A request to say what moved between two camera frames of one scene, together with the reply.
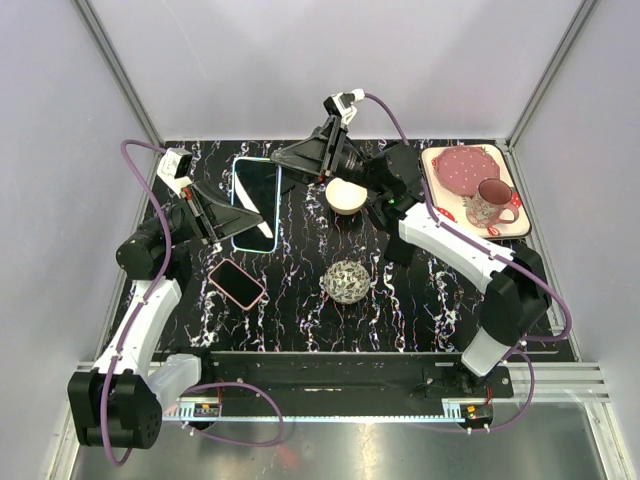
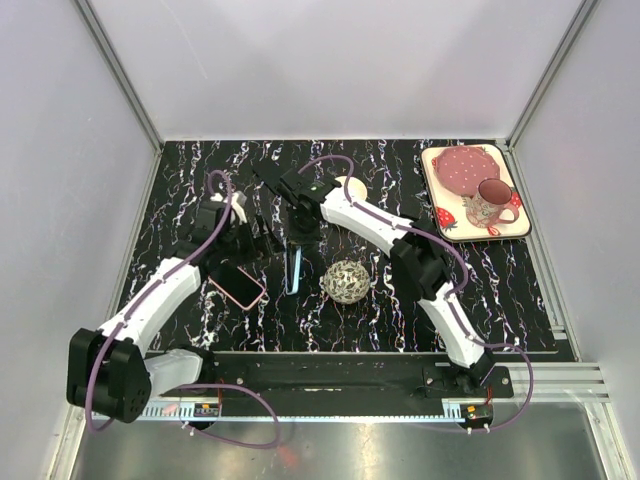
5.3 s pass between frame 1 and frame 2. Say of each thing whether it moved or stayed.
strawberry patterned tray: stayed
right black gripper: moved
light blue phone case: moved
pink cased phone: stayed
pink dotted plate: stayed
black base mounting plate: stayed
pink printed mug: stayed
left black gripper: moved
